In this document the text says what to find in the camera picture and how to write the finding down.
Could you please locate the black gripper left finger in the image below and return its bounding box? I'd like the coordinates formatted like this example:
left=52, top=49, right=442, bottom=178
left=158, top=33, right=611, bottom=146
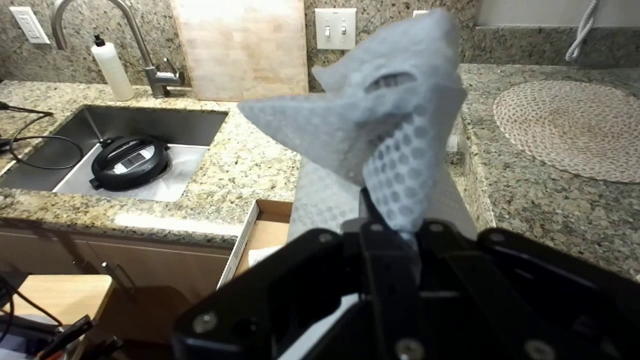
left=171, top=189, right=397, bottom=360

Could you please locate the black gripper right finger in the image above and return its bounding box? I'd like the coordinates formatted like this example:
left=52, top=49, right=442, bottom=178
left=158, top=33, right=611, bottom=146
left=393, top=221, right=640, bottom=360

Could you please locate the white dotted cloth towel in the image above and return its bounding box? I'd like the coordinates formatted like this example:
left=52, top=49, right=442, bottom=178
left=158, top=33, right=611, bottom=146
left=236, top=9, right=480, bottom=360

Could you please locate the shallow cardboard box tray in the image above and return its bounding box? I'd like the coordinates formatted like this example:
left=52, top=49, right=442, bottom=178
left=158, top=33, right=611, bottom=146
left=214, top=198, right=297, bottom=290

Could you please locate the wooden sink base cabinet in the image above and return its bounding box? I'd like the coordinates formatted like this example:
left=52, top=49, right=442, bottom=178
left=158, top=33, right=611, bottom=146
left=0, top=221, right=232, bottom=346

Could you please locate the round woven placemat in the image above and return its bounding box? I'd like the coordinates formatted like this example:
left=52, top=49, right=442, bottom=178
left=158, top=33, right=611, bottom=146
left=492, top=78, right=640, bottom=187

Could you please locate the steel kitchen sink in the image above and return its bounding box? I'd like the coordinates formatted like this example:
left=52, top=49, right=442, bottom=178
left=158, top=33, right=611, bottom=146
left=0, top=105, right=230, bottom=204

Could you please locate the black pan in sink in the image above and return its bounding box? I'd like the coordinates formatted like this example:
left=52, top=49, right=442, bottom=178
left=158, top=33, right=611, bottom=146
left=89, top=134, right=172, bottom=195

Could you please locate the light wooden cutting board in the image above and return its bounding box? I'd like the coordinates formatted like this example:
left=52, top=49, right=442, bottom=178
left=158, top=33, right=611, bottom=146
left=168, top=0, right=311, bottom=102

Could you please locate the steel curved faucet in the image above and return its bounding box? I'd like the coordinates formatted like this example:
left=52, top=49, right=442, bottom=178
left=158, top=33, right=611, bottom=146
left=50, top=0, right=193, bottom=100

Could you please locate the white soap bottle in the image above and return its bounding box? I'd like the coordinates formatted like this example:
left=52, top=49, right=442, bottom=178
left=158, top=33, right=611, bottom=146
left=89, top=33, right=136, bottom=102

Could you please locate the white outlet plate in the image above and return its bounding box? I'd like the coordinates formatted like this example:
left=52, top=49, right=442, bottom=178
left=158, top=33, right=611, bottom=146
left=7, top=5, right=52, bottom=49

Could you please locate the white light switch plate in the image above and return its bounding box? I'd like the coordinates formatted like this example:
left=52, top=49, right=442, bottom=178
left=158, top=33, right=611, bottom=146
left=313, top=5, right=361, bottom=52

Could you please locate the white power cable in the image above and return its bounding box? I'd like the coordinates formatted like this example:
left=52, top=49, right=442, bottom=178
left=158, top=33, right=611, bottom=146
left=564, top=0, right=603, bottom=65

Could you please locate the thin black cable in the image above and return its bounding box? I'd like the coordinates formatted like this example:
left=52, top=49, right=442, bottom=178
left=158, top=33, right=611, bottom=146
left=0, top=98, right=91, bottom=172

